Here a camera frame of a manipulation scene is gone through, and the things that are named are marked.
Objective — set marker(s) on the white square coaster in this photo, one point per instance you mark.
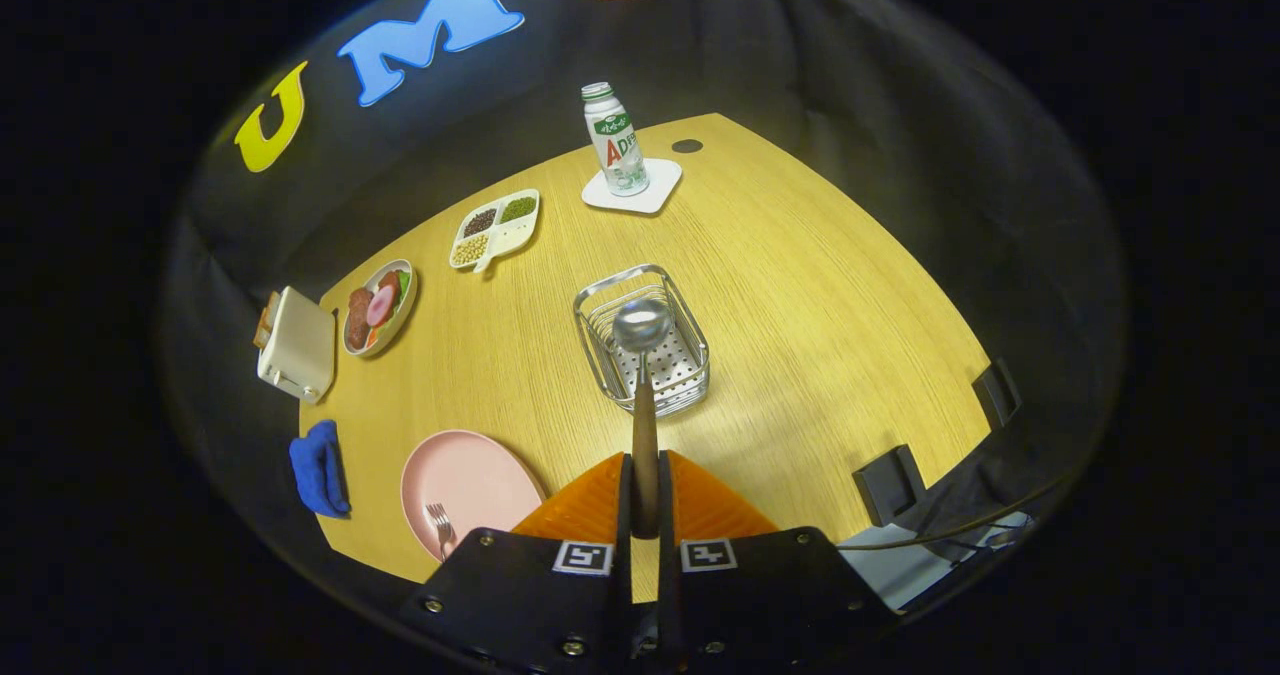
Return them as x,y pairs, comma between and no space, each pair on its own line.
655,190

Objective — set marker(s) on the blue cloth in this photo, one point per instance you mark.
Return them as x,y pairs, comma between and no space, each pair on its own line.
318,470

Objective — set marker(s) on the dark round table grommet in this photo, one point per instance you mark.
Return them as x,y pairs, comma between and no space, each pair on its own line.
687,145

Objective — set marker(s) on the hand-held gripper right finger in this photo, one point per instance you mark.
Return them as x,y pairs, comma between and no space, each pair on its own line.
770,595

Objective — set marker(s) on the pink plate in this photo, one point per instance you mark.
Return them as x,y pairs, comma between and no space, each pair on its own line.
470,475

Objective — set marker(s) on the white drink bottle green label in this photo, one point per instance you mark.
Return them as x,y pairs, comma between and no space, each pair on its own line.
615,140

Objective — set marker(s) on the white divided dish of beans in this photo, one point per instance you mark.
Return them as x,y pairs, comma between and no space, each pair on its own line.
495,230

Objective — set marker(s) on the plate of meat and vegetables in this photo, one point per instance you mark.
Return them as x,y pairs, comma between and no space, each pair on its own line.
378,307

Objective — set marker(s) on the white toaster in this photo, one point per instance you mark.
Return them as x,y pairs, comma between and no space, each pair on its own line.
298,345

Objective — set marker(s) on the toast slice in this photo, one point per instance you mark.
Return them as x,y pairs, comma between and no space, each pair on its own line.
265,320

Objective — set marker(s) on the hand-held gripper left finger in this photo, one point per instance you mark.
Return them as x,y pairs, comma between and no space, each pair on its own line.
520,595

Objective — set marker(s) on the black table clamp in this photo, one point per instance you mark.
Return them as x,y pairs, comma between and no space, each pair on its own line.
997,393
890,485

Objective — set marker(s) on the white panel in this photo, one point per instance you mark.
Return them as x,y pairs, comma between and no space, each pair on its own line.
900,570

